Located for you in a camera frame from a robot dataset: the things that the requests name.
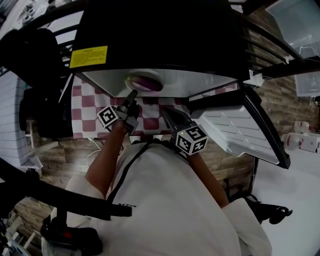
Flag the large clear plastic storage box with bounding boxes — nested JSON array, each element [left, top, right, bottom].
[[264, 0, 320, 59]]

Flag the small clear plastic storage box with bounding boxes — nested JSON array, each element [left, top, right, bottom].
[[294, 71, 320, 98]]

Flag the person's right forearm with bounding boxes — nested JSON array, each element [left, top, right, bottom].
[[187, 149, 230, 209]]

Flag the pink white checkered tablecloth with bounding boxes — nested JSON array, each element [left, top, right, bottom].
[[70, 74, 241, 140]]

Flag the person's left forearm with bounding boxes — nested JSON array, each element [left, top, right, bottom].
[[85, 119, 129, 201]]

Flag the white plate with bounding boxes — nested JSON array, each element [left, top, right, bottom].
[[123, 68, 168, 97]]

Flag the black neck cord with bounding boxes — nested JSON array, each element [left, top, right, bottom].
[[106, 141, 154, 202]]

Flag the white plastic bottles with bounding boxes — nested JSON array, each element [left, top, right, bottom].
[[280, 120, 320, 154]]

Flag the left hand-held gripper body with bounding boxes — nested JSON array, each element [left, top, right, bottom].
[[96, 99, 140, 136]]

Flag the purple eggplant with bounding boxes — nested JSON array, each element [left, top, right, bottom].
[[125, 74, 165, 92]]

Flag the black curved bar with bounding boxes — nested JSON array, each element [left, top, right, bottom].
[[0, 157, 133, 221]]

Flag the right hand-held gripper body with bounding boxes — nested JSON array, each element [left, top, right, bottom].
[[170, 120, 209, 161]]

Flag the black device with red button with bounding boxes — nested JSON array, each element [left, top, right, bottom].
[[39, 216, 104, 256]]

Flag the white cable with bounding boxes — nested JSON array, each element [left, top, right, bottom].
[[86, 136, 107, 174]]

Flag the black slatted chair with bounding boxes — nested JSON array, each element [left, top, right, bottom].
[[228, 0, 320, 79], [0, 0, 87, 140]]

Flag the black strap bundle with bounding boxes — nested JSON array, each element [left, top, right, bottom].
[[223, 177, 294, 225]]

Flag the person's white shirt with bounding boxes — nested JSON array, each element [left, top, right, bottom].
[[41, 139, 274, 256]]

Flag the white power plug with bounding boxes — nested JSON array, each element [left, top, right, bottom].
[[242, 69, 265, 88]]

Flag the yellow warning label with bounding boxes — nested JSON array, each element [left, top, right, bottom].
[[68, 45, 109, 69]]

